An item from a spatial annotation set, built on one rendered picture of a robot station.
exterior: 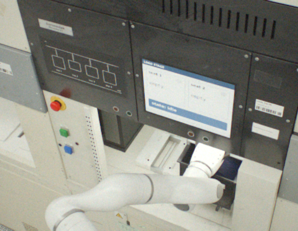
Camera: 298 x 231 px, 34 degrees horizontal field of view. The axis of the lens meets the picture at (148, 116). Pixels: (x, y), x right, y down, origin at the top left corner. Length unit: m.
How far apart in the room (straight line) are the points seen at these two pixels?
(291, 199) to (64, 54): 0.84
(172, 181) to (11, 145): 1.11
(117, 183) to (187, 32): 0.44
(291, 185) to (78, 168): 0.92
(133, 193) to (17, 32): 0.68
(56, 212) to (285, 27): 0.76
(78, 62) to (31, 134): 0.58
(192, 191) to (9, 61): 0.79
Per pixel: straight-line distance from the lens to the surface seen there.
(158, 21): 1.32
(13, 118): 2.53
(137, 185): 1.37
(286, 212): 1.67
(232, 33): 1.25
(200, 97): 1.42
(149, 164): 2.15
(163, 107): 1.52
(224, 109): 1.42
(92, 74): 1.59
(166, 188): 1.48
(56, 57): 1.64
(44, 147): 2.09
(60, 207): 1.39
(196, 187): 1.52
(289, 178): 1.52
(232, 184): 1.80
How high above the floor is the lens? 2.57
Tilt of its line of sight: 45 degrees down
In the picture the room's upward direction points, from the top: 4 degrees counter-clockwise
